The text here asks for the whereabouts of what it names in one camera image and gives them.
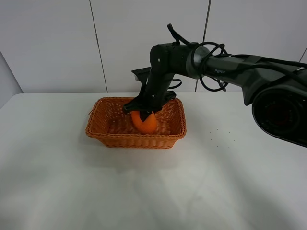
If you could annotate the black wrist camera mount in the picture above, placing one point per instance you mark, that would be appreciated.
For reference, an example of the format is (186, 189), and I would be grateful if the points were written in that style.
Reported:
(142, 74)

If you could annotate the orange wicker basket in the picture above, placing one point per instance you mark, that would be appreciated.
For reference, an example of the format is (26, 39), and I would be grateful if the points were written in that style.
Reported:
(111, 126)

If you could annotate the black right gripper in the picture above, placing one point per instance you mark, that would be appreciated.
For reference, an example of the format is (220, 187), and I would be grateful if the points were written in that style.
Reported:
(147, 103)

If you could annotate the orange with stem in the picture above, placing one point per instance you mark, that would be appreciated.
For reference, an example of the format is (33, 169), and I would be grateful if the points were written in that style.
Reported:
(148, 126)

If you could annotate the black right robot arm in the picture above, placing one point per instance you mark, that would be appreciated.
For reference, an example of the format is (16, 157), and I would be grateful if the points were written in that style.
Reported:
(275, 89)

